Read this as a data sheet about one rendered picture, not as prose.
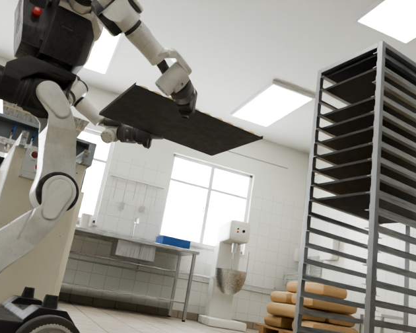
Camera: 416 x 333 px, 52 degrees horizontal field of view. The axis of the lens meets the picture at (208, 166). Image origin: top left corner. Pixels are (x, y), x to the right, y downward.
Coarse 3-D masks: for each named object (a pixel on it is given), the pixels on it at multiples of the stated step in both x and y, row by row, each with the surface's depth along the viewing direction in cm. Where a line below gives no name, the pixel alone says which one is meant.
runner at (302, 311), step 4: (300, 308) 233; (300, 312) 232; (304, 312) 234; (308, 312) 235; (312, 312) 237; (316, 312) 238; (320, 312) 240; (320, 316) 239; (324, 316) 241; (328, 316) 243; (332, 316) 244; (336, 316) 246; (340, 316) 248; (344, 316) 249; (348, 316) 251; (340, 320) 244; (344, 320) 249; (348, 320) 251; (352, 320) 252; (356, 320) 254; (360, 320) 256
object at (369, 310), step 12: (384, 48) 238; (384, 60) 236; (384, 72) 234; (372, 156) 221; (372, 168) 218; (372, 180) 216; (372, 192) 214; (372, 204) 212; (372, 216) 210; (372, 228) 208; (372, 240) 206; (372, 252) 204; (372, 264) 202; (372, 276) 201; (372, 288) 200; (372, 300) 198; (372, 312) 197; (372, 324) 196
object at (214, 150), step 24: (120, 96) 167; (144, 96) 163; (120, 120) 190; (144, 120) 186; (168, 120) 181; (192, 120) 177; (216, 120) 173; (192, 144) 205; (216, 144) 199; (240, 144) 194
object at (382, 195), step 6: (366, 192) 217; (384, 192) 221; (384, 198) 222; (390, 198) 223; (396, 198) 226; (396, 204) 229; (402, 204) 228; (408, 204) 231; (414, 204) 234; (414, 210) 234
